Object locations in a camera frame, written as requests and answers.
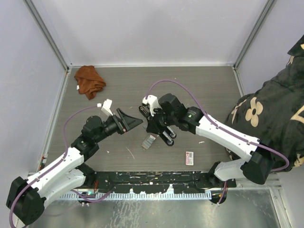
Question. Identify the aluminium frame post right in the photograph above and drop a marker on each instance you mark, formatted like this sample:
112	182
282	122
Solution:
254	31

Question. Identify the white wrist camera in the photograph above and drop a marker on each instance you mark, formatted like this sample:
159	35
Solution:
106	107
152	103

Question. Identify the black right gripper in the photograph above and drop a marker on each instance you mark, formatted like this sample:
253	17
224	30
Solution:
157	110

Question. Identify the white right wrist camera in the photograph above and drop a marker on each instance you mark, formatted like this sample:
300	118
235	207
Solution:
152	103

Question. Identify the black stapler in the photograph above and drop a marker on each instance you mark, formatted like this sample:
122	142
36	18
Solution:
171	132
161	127

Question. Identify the red white staple box sleeve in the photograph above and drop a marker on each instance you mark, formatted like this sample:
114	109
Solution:
189	158

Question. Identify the perforated cable duct strip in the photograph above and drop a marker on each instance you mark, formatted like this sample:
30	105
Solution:
170	195

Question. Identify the aluminium frame post left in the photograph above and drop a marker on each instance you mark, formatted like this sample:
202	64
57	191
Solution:
41	17

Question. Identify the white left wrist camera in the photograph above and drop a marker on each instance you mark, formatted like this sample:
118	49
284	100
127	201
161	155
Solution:
106	107

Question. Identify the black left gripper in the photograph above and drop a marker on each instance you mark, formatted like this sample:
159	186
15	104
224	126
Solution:
128	122

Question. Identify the aluminium front rail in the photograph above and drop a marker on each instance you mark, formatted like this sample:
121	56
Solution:
271	182

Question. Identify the black floral fleece garment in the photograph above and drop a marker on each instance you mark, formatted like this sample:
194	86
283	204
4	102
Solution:
275	112

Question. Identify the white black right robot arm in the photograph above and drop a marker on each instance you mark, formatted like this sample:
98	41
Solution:
254	162

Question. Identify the orange-brown cloth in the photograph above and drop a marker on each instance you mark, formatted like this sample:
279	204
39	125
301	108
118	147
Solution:
89	81

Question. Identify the aluminium frame post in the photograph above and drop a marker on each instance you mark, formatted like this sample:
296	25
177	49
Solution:
41	17
254	31

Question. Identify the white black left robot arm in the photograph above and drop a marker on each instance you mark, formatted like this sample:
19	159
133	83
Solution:
29	197

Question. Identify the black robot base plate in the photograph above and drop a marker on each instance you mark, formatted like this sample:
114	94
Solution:
150	181

